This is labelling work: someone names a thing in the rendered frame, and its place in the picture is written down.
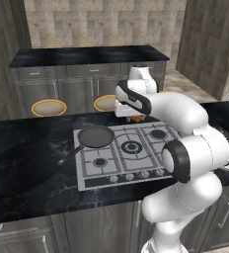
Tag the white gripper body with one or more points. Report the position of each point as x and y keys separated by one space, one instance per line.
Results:
x=124 y=110

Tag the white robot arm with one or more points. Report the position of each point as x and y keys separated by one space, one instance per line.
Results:
x=189 y=154

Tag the orange croissant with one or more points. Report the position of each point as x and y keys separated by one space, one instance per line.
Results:
x=135 y=118

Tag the black frying pan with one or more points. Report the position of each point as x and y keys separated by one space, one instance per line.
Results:
x=96 y=136

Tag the yellow-rimmed beige stool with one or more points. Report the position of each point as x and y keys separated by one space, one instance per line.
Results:
x=54 y=46
x=105 y=103
x=116 y=44
x=49 y=108
x=87 y=45

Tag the grey gas hob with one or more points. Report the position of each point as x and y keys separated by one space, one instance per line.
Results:
x=133 y=148

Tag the grey island cupboards black top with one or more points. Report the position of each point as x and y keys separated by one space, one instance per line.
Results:
x=80 y=75

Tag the round silver hob knob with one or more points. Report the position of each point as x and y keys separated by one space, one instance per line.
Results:
x=129 y=176
x=113 y=179
x=159 y=172
x=144 y=174

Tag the tall dark wood cupboard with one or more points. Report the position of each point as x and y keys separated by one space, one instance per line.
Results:
x=4 y=59
x=208 y=46

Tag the grey wood drawer front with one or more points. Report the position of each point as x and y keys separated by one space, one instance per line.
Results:
x=19 y=225

